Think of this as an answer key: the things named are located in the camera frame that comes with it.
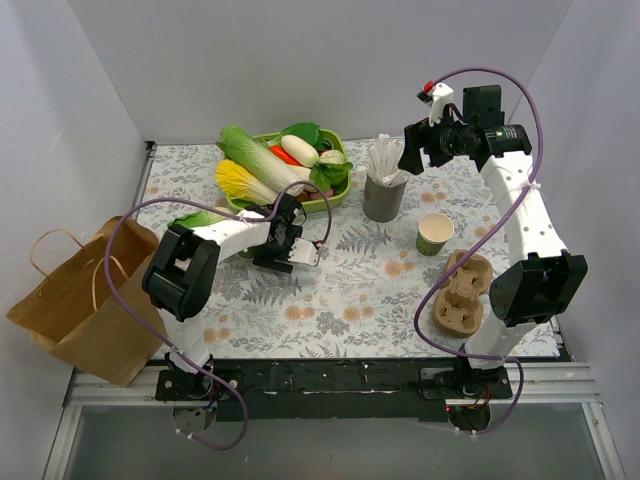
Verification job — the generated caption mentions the bok choy toy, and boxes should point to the bok choy toy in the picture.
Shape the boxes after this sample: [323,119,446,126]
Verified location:
[309,149,353,192]

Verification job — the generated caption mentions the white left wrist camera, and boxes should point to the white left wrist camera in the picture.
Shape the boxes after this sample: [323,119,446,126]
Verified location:
[288,238,320,267]

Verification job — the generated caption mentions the white wrapped straws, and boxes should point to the white wrapped straws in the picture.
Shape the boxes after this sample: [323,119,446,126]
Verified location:
[367,134,409,188]

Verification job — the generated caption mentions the green paper coffee cup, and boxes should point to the green paper coffee cup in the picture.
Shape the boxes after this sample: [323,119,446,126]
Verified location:
[238,247,256,259]

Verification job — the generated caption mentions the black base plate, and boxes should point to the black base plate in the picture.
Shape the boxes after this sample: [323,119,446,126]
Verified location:
[155,358,516,422]

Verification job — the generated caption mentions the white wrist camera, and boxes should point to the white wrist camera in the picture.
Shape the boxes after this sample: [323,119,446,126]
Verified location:
[417,81,454,127]
[288,238,320,267]

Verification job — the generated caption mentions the white radish toy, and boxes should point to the white radish toy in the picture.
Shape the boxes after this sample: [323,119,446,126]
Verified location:
[281,135,319,168]

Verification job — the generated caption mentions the small green cabbage toy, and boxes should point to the small green cabbage toy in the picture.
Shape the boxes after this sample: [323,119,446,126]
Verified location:
[168,208,235,229]

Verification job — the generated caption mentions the aluminium frame rail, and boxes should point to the aluminium frame rail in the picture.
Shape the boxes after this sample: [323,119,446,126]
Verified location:
[43,361,624,479]

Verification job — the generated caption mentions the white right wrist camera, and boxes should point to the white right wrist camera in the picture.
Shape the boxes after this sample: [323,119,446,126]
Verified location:
[417,81,454,127]

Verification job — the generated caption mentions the brown paper bag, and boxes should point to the brown paper bag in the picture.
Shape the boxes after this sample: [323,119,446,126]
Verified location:
[7,217,166,387]

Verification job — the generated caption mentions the green leafy vegetable toy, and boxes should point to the green leafy vegetable toy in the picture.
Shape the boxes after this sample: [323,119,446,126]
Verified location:
[280,122,324,151]

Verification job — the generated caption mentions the floral table mat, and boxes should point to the floral table mat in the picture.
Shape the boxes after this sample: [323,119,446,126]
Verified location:
[133,138,561,360]

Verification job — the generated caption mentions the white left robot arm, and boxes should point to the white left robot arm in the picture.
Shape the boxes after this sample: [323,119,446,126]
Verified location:
[142,194,319,400]

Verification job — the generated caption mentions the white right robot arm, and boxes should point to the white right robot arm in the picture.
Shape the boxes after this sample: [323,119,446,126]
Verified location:
[398,81,588,398]

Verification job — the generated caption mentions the brown cardboard cup carrier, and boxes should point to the brown cardboard cup carrier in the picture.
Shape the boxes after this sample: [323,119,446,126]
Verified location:
[431,254,493,338]

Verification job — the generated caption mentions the yellow napa cabbage toy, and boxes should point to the yellow napa cabbage toy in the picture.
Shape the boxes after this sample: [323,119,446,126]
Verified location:
[216,159,278,205]

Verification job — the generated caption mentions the green plastic tray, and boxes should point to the green plastic tray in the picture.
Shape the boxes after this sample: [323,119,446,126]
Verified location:
[225,128,352,213]

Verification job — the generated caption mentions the green napa cabbage toy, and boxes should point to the green napa cabbage toy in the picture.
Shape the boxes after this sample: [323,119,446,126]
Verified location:
[216,125,304,195]

